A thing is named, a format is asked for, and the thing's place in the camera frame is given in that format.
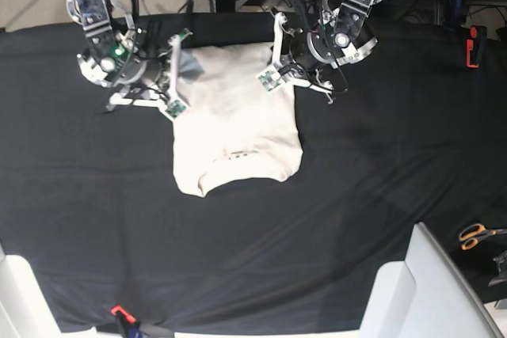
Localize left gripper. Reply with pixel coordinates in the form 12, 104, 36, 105
271, 12, 378, 104

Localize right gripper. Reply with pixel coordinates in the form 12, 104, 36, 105
77, 28, 193, 112

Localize white T-shirt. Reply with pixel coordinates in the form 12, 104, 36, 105
173, 43, 303, 197

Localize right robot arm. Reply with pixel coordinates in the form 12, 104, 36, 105
66, 0, 192, 120

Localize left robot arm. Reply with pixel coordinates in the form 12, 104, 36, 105
257, 0, 383, 101

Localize black table cloth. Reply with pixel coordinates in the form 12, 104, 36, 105
1, 19, 506, 335

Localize red black clamp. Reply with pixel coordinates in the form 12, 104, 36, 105
466, 25, 487, 69

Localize orange black bottom clamp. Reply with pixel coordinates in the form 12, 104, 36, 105
110, 305, 175, 338

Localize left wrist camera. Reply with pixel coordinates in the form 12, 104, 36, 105
257, 69, 284, 92

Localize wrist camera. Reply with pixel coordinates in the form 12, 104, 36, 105
162, 98, 189, 121
257, 69, 284, 92

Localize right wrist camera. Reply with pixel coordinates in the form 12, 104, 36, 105
162, 98, 189, 121

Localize orange handled scissors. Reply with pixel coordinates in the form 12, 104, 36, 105
458, 223, 506, 251

